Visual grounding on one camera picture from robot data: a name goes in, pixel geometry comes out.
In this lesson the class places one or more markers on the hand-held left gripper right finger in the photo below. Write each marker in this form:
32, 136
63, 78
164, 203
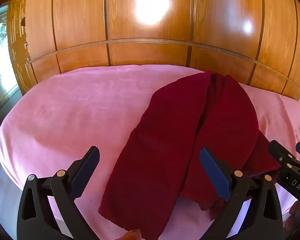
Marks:
212, 170

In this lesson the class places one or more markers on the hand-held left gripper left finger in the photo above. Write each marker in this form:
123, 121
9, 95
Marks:
86, 166

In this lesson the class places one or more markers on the dark red garment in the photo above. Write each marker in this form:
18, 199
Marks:
165, 142

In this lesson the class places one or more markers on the person's right hand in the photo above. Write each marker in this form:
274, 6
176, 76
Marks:
295, 212

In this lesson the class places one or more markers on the person's left hand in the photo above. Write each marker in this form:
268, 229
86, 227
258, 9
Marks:
131, 236

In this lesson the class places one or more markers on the pink blanket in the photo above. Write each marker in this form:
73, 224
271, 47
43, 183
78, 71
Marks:
65, 120

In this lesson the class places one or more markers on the wooden wardrobe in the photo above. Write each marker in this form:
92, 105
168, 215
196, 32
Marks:
150, 55

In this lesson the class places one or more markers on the wooden glass door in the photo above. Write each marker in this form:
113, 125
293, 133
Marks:
0, 55

